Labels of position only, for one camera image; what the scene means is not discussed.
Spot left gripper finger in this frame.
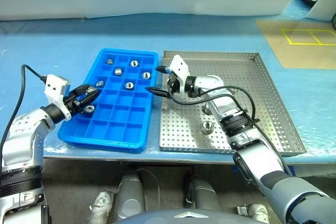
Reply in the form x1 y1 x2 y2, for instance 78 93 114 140
77 90 100 106
69 84 93 97

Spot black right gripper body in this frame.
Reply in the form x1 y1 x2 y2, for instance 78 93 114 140
167 73 182 96

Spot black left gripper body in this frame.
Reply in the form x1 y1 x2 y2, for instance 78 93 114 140
63 92 88 115

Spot blue compartment plastic tray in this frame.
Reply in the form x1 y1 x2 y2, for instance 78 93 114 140
57 48 160 154

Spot perforated steel tray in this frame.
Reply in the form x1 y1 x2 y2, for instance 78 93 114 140
159 50 307 156

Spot blue table cover sheet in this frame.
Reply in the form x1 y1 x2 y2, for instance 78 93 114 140
0 13 336 166

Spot grey rounded robot leg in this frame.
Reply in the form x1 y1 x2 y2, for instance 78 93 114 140
188 178 222 212
115 170 145 222

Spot brown cardboard sheet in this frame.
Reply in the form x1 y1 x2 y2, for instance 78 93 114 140
256 20 336 69

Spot white grey robot foot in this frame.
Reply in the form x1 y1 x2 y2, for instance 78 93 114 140
90 189 116 224
237 202 270 224

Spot dark grey robot torso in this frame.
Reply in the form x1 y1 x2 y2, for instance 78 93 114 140
111 208 265 224

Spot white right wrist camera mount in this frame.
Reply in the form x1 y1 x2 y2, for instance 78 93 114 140
166 55 191 97

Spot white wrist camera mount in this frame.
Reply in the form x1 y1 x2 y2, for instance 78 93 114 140
44 75 72 122
166 55 191 97

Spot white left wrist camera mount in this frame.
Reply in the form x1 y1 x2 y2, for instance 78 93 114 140
44 75 72 122

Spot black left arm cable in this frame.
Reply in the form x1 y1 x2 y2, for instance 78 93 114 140
0 63 48 154

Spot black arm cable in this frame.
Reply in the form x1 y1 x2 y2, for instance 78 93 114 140
167 76 260 128
0 63 48 154

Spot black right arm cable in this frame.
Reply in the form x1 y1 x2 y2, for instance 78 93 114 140
167 76 260 128

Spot thin grey wire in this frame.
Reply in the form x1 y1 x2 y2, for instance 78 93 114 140
135 167 161 209

